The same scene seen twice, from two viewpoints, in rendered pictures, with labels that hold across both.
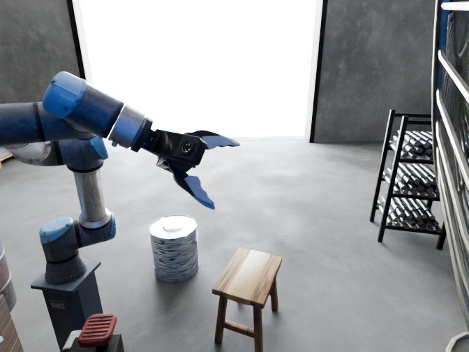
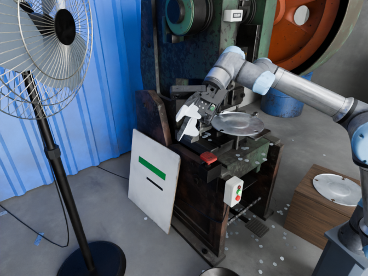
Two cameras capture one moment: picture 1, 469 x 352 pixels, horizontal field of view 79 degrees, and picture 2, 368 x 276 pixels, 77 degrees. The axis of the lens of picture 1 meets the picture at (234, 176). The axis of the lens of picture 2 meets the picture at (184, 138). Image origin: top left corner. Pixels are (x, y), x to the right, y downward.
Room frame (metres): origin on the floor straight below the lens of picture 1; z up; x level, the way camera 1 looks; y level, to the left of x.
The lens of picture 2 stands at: (1.08, -0.31, 1.35)
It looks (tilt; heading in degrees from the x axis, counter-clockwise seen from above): 30 degrees down; 146
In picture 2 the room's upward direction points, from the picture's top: straight up
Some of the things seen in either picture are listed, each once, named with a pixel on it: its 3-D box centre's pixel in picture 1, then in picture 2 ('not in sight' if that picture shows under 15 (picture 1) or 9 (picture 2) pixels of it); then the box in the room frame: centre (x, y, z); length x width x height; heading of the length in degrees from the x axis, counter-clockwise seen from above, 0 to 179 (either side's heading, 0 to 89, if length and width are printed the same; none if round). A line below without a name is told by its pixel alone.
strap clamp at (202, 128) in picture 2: not in sight; (199, 128); (0.18, 0.41, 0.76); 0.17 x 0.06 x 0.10; 96
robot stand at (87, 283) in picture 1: (77, 313); (340, 271); (0.96, 0.69, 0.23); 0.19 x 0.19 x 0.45; 80
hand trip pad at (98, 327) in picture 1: (100, 340); (207, 162); (0.42, 0.27, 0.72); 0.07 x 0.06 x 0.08; 6
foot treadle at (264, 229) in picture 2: not in sight; (227, 207); (0.30, 0.59, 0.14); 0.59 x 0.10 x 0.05; 6
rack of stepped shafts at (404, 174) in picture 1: (414, 177); not in sight; (1.98, -1.35, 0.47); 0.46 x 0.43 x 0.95; 166
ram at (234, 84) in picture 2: not in sight; (229, 73); (0.20, 0.58, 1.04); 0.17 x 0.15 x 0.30; 6
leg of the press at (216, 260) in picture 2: not in sight; (171, 167); (0.05, 0.29, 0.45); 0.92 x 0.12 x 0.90; 6
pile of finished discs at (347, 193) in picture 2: not in sight; (338, 188); (0.71, 1.11, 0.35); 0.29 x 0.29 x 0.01
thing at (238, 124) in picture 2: not in sight; (236, 122); (0.29, 0.59, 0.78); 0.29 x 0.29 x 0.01
